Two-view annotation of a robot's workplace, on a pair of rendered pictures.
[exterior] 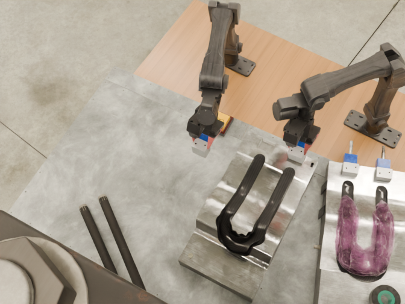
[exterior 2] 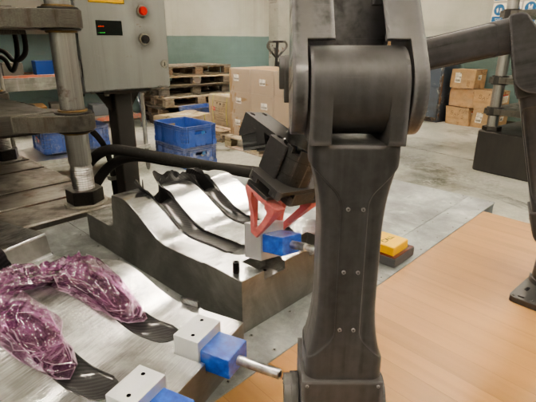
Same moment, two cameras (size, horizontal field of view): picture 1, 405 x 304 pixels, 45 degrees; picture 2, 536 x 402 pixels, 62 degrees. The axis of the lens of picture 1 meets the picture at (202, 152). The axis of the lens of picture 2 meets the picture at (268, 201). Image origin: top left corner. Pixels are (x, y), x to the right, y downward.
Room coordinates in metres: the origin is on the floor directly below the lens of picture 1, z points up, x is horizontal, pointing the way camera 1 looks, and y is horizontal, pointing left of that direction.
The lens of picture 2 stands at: (0.76, -0.92, 1.21)
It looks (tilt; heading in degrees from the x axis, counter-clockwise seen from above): 20 degrees down; 99
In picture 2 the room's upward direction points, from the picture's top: straight up
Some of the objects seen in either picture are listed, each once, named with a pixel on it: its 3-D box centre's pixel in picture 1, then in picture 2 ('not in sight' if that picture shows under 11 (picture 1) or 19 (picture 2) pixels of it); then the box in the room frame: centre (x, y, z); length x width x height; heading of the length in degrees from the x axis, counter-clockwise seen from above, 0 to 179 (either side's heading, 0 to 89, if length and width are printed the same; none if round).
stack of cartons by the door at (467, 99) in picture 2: not in sight; (478, 98); (2.86, 6.33, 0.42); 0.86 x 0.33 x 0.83; 135
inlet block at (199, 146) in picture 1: (207, 136); not in sight; (0.76, -0.02, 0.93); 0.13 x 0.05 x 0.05; 145
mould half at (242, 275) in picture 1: (249, 210); (204, 223); (0.51, -0.13, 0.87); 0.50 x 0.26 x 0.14; 145
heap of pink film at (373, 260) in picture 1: (364, 233); (36, 293); (0.37, -0.47, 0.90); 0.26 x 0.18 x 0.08; 162
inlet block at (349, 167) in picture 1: (350, 158); (230, 356); (0.65, -0.50, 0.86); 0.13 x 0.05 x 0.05; 162
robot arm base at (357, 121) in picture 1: (375, 123); not in sight; (0.77, -0.62, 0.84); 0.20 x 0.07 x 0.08; 51
